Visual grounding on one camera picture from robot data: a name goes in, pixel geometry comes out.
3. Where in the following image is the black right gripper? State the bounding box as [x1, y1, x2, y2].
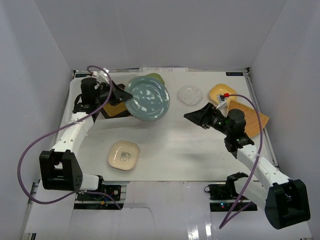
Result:
[184, 103, 232, 137]

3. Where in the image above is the black square amber plate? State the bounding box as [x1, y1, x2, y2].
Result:
[97, 93, 132, 120]

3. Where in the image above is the teal round plate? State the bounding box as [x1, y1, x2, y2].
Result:
[124, 75, 170, 122]

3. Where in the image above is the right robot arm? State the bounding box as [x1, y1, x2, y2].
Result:
[184, 103, 311, 230]

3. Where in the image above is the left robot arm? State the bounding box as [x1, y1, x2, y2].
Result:
[39, 77, 133, 200]

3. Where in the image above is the white plastic bin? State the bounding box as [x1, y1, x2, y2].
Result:
[63, 72, 141, 130]

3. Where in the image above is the clear glass plate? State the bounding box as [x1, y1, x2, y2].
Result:
[177, 85, 204, 106]

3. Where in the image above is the yellow square panda dish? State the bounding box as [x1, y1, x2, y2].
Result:
[208, 83, 237, 105]

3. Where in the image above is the green square panda dish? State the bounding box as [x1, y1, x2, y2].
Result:
[145, 73, 165, 85]

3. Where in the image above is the cream square panda dish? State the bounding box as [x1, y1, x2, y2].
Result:
[107, 140, 140, 171]

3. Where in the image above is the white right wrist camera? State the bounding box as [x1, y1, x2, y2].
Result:
[216, 93, 230, 109]

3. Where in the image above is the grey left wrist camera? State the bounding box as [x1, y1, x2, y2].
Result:
[92, 70, 110, 84]

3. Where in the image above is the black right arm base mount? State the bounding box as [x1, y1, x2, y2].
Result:
[203, 172, 248, 213]

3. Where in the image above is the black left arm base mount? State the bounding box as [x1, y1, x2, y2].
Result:
[74, 184, 124, 210]

